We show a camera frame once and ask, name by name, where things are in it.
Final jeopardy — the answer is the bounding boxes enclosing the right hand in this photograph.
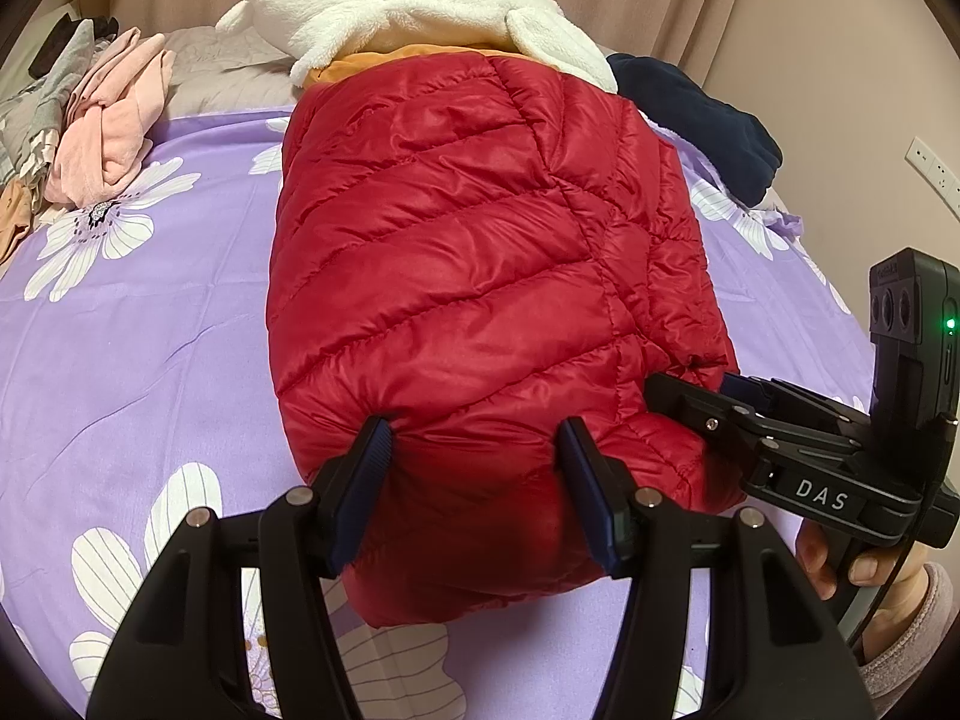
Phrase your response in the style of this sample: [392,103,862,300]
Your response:
[794,520,932,662]

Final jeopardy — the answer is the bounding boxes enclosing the grey plaid garment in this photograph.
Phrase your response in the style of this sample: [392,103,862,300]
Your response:
[2,20,94,184]

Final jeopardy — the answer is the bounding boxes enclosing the purple floral bed sheet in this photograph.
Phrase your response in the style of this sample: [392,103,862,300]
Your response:
[0,107,879,720]

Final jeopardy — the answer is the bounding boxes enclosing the pink garment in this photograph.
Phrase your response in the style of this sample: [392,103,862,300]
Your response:
[44,28,176,208]

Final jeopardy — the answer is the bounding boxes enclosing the red puffer jacket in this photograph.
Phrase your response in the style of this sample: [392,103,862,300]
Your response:
[265,50,740,628]

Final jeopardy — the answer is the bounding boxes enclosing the right grey sleeve forearm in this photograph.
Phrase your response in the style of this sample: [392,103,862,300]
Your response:
[859,562,958,718]

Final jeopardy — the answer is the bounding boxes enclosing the grey pillow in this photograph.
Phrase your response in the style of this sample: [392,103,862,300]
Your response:
[164,26,299,121]

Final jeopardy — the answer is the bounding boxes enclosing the white wall socket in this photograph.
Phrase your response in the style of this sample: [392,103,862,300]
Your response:
[905,137,960,218]

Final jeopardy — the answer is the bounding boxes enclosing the orange folded garment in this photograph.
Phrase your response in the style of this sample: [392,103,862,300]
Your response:
[302,44,517,89]

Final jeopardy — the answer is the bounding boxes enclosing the tan small cloth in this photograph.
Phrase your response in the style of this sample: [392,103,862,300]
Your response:
[0,177,32,265]

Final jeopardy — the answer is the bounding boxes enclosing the white fleece garment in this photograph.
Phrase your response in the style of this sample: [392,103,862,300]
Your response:
[217,0,617,93]

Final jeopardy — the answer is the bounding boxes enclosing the black garment at headboard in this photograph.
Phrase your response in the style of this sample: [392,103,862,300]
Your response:
[28,13,122,80]

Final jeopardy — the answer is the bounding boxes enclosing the navy blue garment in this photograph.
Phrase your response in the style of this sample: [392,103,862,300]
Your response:
[607,54,782,208]

